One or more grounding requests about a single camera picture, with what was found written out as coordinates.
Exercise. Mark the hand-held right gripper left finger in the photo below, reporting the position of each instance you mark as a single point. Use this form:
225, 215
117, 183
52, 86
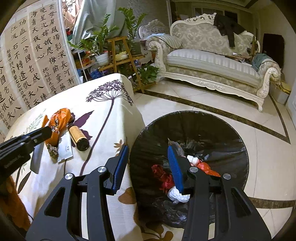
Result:
120, 166

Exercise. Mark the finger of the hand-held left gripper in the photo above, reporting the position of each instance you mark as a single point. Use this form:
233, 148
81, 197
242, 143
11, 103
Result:
41, 134

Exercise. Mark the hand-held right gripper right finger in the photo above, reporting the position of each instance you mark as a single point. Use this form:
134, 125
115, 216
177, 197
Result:
175, 169

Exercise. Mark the red wrapper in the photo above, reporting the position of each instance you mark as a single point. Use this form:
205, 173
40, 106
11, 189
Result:
165, 178

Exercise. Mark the white squeeze tube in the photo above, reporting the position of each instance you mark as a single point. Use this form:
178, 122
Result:
193, 160

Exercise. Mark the clear plastic wrapper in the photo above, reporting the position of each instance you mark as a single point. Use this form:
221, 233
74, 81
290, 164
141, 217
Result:
177, 148

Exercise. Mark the orange plastic bag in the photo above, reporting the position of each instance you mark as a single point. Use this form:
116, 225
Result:
59, 120

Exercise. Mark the white tissue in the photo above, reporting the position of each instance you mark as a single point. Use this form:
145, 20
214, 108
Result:
177, 197

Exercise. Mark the white paper packet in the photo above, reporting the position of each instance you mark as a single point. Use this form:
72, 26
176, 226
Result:
66, 150

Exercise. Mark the gold and black cylinder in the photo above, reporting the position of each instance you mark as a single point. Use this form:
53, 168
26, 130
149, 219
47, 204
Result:
77, 136

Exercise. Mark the black-lined trash bin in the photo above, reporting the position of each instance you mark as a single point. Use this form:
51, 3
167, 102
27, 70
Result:
208, 139

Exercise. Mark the brown wooden table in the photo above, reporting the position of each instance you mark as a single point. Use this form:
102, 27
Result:
13, 204

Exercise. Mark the large-character calligraphy sheet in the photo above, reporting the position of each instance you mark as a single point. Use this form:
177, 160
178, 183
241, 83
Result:
7, 92

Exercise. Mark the floral tablecloth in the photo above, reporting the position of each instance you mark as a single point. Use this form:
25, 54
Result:
104, 111

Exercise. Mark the white metal rack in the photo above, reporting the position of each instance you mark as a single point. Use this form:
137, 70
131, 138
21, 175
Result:
81, 67

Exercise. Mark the calligraphy paper sheet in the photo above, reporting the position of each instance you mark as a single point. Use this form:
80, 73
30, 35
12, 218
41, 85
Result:
41, 51

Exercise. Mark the small leafy plant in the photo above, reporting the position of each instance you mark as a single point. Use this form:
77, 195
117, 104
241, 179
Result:
149, 74

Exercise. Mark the green plant in white pot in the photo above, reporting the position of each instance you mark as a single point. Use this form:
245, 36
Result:
103, 59

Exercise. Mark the ornate white sofa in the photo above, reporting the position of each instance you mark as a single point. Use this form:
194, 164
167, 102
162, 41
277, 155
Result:
208, 67

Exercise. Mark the yellow bowl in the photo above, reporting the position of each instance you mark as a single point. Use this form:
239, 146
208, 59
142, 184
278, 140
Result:
121, 56

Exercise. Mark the wooden plant stand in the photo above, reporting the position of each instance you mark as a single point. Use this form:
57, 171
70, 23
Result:
116, 39

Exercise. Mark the grey-blue curtain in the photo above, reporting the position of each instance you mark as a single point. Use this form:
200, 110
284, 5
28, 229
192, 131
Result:
92, 16

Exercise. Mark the brown papers pile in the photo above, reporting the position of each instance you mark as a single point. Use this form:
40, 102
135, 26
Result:
240, 58

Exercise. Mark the yellow box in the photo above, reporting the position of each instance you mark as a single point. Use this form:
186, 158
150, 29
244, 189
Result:
283, 89

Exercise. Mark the white door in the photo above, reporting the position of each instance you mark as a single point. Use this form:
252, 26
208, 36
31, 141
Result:
292, 99

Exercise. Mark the blue cloth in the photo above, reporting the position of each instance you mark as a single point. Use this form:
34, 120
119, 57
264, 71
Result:
261, 60

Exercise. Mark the ornate white armchair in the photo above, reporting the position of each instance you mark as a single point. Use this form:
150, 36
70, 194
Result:
152, 27

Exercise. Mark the tall green plant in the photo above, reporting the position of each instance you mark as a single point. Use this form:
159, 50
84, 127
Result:
131, 23

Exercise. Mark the black jacket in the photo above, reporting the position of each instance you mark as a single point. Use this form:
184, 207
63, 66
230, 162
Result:
227, 26

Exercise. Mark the dark brown panel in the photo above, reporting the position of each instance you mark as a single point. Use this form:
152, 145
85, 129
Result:
274, 48

